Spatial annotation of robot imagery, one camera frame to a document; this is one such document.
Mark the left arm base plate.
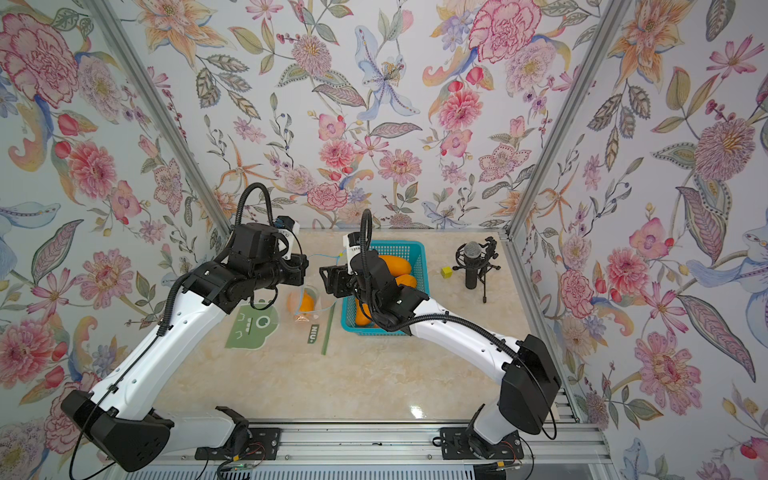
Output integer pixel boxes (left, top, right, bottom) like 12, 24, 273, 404
194, 427, 282, 462

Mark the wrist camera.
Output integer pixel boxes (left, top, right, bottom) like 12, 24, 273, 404
343, 231, 361, 264
274, 215, 299, 261

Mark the clear green-zip bag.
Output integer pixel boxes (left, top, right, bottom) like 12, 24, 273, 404
224, 304, 334, 354

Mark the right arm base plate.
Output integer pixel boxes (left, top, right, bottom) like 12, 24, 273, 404
432, 427, 525, 461

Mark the large orange mango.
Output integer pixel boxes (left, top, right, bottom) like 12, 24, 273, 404
355, 300, 372, 327

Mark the teal plastic basket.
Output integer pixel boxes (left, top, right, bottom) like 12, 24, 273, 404
340, 240, 430, 336

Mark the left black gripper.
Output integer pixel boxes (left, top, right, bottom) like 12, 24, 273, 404
251, 249, 314, 290

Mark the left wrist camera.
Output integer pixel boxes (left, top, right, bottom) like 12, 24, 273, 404
274, 215, 299, 261

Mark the aluminium front rail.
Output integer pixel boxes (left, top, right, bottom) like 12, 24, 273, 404
95, 422, 613, 468

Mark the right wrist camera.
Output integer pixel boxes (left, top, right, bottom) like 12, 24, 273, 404
343, 231, 361, 264

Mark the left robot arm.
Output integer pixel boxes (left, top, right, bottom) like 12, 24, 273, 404
61, 183, 309, 472

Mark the black microphone on stand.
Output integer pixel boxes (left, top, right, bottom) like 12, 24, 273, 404
452, 236, 501, 304

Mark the clear blue-zip bag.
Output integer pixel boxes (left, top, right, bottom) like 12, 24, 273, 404
286, 253, 346, 324

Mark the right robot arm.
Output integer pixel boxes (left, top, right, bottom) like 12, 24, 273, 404
320, 210, 562, 459

